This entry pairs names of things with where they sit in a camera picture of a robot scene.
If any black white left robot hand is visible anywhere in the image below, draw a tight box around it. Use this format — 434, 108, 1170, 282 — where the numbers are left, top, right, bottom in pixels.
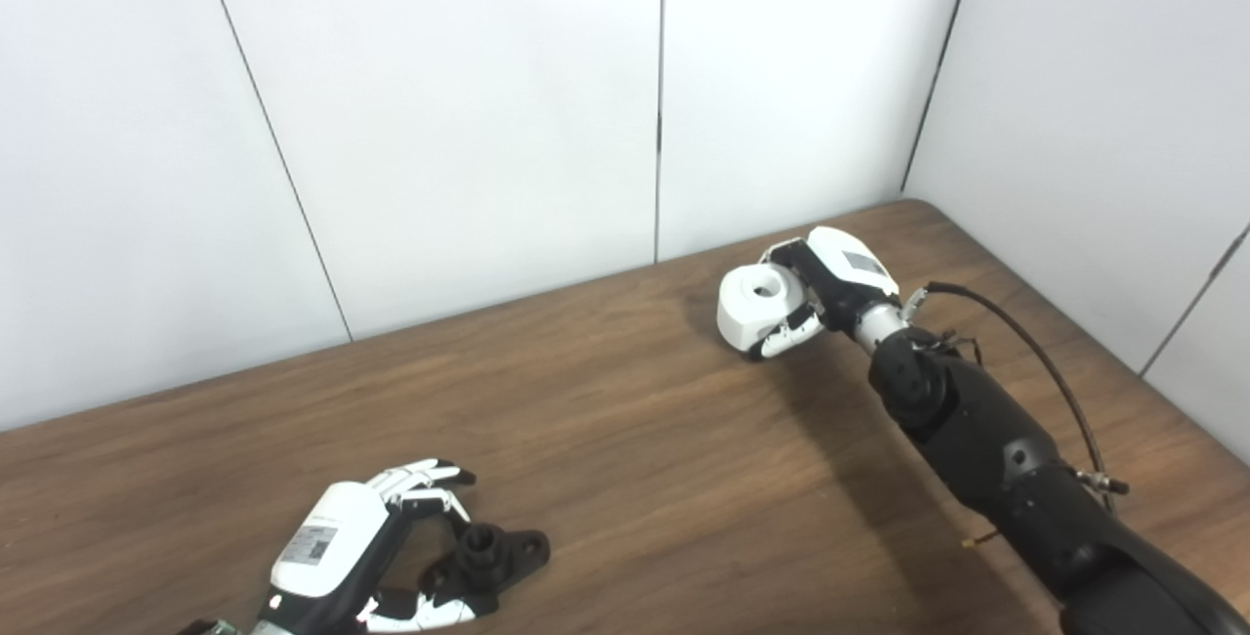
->
252, 458, 501, 635

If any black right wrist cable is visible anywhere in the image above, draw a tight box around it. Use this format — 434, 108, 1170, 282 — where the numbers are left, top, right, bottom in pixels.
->
900, 279, 1132, 517

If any round white piece with holes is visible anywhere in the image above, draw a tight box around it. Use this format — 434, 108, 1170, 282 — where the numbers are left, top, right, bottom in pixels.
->
716, 262, 812, 353

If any black flanged holder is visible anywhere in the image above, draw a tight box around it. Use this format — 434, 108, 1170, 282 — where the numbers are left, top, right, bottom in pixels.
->
418, 522, 551, 616

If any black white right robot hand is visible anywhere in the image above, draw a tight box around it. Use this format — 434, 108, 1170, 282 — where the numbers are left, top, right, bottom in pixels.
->
747, 226, 901, 362

